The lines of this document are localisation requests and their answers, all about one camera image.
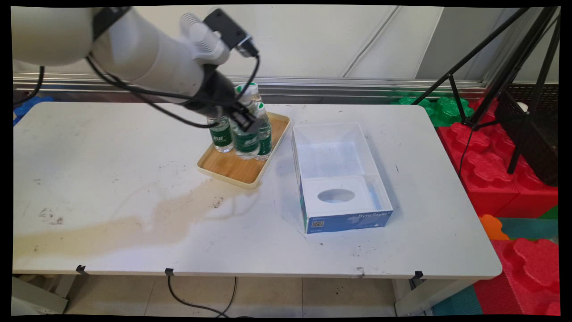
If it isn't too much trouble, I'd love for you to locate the aluminium wall rail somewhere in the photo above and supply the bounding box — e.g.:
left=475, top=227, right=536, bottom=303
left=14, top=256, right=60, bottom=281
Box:
left=13, top=72, right=488, bottom=98

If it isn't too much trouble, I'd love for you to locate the blue and white cardboard box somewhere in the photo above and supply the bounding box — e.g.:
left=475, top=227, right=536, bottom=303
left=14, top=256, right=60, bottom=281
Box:
left=291, top=122, right=394, bottom=235

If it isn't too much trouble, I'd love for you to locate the white table leg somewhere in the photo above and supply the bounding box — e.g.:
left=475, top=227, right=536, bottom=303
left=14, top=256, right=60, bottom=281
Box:
left=12, top=275, right=71, bottom=315
left=393, top=279, right=476, bottom=317

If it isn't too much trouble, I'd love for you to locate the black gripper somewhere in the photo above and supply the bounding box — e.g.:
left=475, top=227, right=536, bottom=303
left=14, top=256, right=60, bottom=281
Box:
left=183, top=65, right=265, bottom=136

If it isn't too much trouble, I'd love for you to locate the blue foam piece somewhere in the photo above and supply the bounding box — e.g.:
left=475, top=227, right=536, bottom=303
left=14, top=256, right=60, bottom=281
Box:
left=13, top=95, right=55, bottom=127

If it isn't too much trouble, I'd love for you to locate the black camera cable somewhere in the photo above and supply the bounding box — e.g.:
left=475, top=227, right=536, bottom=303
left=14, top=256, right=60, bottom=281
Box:
left=85, top=53, right=261, bottom=130

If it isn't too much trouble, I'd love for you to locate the green label water bottle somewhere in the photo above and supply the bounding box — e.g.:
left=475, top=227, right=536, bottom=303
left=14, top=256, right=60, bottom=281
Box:
left=207, top=115, right=234, bottom=154
left=245, top=82, right=262, bottom=106
left=230, top=84, right=261, bottom=161
left=253, top=102, right=273, bottom=162

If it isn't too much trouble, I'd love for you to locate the teal foam mat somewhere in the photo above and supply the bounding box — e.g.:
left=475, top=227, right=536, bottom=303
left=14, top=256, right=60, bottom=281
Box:
left=495, top=217, right=559, bottom=242

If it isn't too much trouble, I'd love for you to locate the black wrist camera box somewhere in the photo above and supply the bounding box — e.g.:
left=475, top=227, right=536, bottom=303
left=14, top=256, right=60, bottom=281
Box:
left=203, top=8, right=260, bottom=59

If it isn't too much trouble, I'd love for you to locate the green foam block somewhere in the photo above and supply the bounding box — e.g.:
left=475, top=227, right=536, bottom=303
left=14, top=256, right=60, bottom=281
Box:
left=388, top=91, right=475, bottom=128

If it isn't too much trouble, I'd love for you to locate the black camera tripod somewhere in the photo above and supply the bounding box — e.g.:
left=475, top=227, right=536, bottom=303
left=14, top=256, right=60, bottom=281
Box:
left=411, top=6, right=561, bottom=175

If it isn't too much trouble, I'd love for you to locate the large red foam block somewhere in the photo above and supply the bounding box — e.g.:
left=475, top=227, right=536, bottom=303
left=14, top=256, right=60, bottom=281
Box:
left=436, top=97, right=559, bottom=219

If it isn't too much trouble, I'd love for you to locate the black mesh crate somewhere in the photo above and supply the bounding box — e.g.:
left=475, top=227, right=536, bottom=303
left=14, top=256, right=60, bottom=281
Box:
left=494, top=84, right=559, bottom=187

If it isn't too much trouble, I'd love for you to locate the orange foam piece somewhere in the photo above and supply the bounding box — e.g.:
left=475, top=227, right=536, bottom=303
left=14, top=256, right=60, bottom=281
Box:
left=478, top=214, right=510, bottom=241

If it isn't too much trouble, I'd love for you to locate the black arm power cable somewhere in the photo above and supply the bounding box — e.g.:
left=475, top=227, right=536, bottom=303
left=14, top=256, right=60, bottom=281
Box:
left=13, top=65, right=45, bottom=108

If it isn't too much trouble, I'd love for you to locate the black floor cable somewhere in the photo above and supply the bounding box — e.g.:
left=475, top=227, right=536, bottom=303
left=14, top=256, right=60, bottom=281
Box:
left=167, top=275, right=238, bottom=317

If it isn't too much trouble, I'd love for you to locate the wooden tray with cream rim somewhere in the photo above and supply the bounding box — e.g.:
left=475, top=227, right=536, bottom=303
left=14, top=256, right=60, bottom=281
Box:
left=197, top=110, right=291, bottom=190

